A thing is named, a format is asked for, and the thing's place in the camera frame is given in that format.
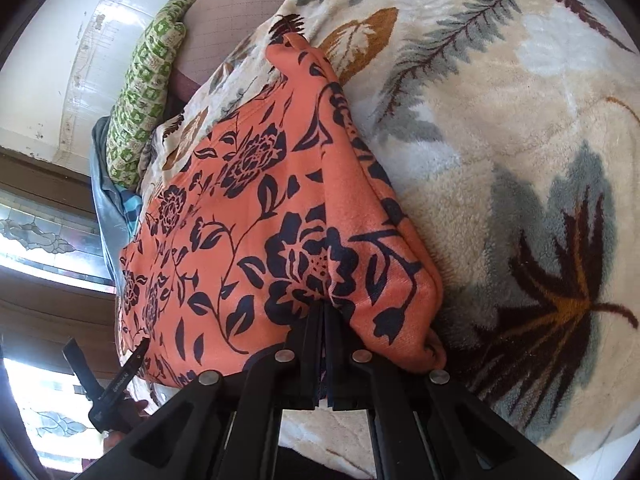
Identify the wooden stained glass door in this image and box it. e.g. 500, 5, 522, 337
0, 145, 121, 476

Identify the pink mattress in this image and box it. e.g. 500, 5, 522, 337
172, 0, 351, 103

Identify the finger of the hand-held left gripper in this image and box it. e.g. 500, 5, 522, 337
62, 338, 97, 402

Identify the blue cloth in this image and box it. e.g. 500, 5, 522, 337
91, 116, 132, 281

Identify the green checked pillow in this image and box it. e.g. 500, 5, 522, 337
106, 0, 203, 186

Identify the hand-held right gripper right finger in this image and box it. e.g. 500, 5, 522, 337
325, 306, 576, 480

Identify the teal striped cloth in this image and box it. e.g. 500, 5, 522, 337
122, 192, 147, 233

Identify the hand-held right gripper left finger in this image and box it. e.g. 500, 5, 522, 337
75, 305, 326, 480

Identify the orange floral shirt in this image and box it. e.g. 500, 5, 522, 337
114, 32, 448, 391

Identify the leaf print blanket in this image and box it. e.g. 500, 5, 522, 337
137, 0, 640, 466

